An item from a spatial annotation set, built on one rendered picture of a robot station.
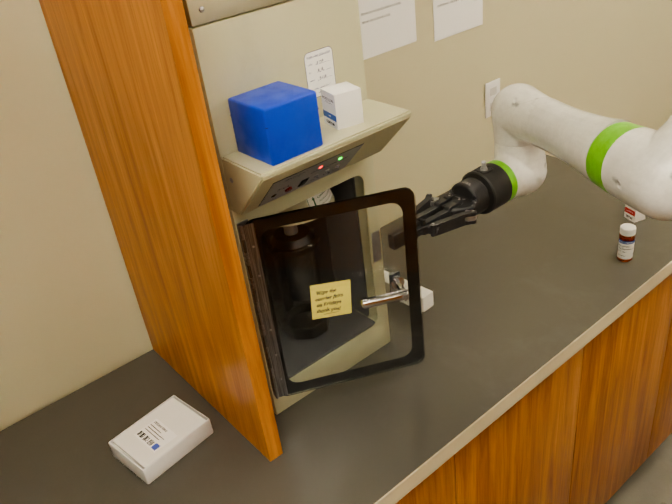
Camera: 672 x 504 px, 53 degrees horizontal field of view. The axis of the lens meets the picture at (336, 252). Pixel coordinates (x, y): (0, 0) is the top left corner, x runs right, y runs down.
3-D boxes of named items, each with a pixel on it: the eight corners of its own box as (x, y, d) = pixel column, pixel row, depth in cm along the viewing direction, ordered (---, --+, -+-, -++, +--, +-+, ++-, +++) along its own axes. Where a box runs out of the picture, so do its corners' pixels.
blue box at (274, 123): (237, 152, 109) (226, 98, 104) (286, 132, 114) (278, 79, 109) (273, 167, 102) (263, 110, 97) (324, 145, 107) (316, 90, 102)
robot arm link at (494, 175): (511, 213, 139) (476, 201, 145) (513, 161, 133) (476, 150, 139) (493, 225, 136) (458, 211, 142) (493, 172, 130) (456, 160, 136)
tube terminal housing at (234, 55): (212, 360, 154) (118, 13, 115) (322, 298, 171) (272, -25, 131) (276, 415, 137) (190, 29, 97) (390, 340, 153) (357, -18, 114)
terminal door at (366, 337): (279, 395, 135) (241, 220, 114) (424, 359, 139) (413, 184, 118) (279, 398, 134) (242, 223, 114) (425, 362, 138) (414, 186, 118)
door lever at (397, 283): (356, 297, 127) (354, 286, 125) (404, 286, 128) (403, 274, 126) (363, 313, 122) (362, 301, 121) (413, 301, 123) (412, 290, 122)
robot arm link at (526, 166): (557, 189, 145) (515, 179, 153) (557, 134, 139) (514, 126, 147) (516, 214, 138) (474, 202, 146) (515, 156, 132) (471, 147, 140)
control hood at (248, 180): (231, 212, 113) (218, 157, 108) (373, 148, 129) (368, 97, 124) (270, 234, 105) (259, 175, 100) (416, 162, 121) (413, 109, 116)
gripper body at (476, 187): (459, 172, 137) (427, 188, 133) (492, 183, 132) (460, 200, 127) (460, 204, 141) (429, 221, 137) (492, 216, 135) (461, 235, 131)
